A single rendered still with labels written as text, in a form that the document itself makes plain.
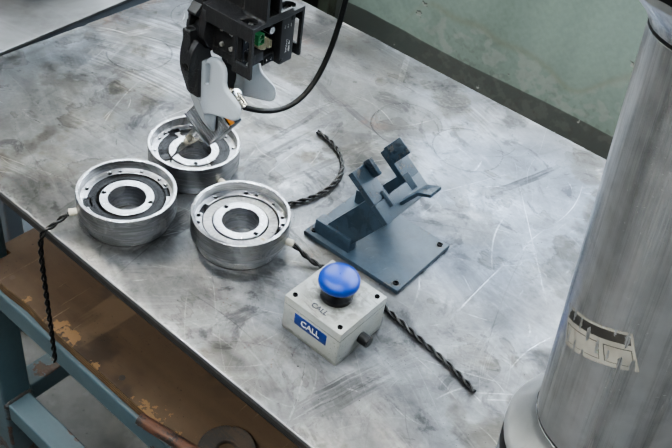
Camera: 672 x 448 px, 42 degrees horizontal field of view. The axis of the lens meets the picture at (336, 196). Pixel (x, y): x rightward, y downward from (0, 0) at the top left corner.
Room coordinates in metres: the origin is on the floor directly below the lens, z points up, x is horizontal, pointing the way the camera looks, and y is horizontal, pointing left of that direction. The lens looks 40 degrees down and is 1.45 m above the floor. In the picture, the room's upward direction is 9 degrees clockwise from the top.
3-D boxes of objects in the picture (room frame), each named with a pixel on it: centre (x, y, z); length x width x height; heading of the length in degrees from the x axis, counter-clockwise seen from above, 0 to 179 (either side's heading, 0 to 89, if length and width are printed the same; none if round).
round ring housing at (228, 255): (0.68, 0.10, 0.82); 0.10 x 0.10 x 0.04
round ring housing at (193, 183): (0.79, 0.17, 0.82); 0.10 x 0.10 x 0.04
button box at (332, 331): (0.57, -0.02, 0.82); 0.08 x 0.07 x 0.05; 55
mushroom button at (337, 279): (0.58, -0.02, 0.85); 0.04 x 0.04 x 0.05
